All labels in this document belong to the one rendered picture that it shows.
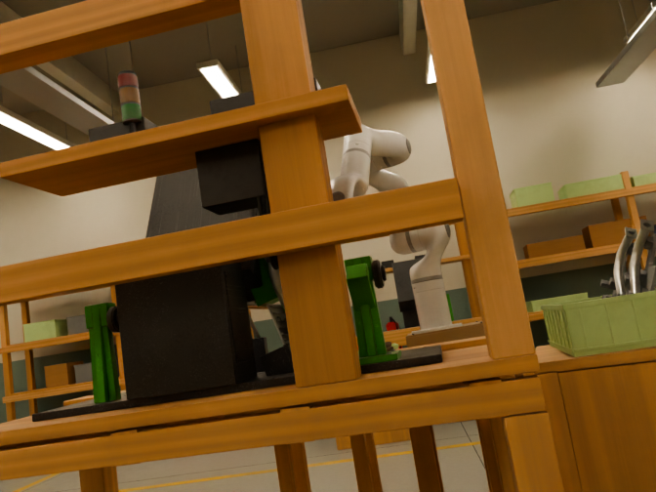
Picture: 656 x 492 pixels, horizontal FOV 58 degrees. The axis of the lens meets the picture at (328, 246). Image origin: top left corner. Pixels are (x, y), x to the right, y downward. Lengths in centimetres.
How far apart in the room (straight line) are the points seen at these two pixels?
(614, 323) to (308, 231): 114
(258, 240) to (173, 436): 50
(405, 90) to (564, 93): 194
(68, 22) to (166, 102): 667
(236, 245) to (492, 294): 57
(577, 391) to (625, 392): 14
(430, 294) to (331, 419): 96
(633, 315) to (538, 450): 85
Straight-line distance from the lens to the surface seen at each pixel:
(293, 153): 140
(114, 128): 166
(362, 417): 134
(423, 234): 221
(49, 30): 180
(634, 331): 210
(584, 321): 207
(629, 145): 800
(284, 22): 152
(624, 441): 209
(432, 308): 220
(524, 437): 134
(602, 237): 713
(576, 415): 206
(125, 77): 165
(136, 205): 819
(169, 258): 140
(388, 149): 197
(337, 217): 130
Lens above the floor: 100
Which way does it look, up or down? 8 degrees up
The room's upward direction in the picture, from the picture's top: 9 degrees counter-clockwise
